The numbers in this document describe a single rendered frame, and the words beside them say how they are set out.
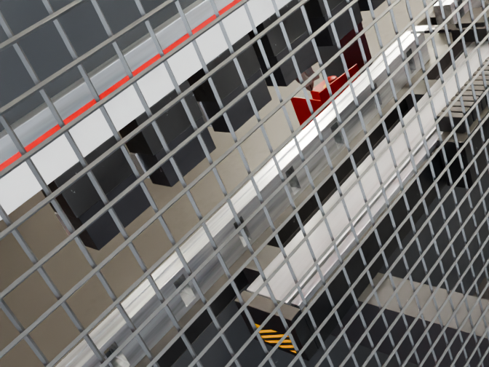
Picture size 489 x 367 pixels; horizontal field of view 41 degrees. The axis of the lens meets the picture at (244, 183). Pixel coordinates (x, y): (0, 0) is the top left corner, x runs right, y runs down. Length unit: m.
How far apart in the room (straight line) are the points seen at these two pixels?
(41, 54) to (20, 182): 0.28
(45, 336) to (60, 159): 2.16
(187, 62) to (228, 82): 0.12
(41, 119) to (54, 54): 0.10
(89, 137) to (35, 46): 0.30
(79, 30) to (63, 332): 2.37
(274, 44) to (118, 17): 0.57
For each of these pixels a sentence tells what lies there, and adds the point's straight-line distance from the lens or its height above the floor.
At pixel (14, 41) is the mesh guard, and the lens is 0.33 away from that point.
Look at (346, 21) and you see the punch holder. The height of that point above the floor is 1.17.
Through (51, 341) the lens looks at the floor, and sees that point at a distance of 3.22.
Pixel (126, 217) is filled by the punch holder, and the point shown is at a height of 1.16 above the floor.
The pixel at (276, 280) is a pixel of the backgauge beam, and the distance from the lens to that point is 1.22.
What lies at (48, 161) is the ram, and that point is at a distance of 1.17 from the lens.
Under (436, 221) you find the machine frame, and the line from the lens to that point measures 2.16.
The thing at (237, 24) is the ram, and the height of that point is 1.34.
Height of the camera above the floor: 1.73
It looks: 29 degrees down
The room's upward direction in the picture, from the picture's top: 24 degrees counter-clockwise
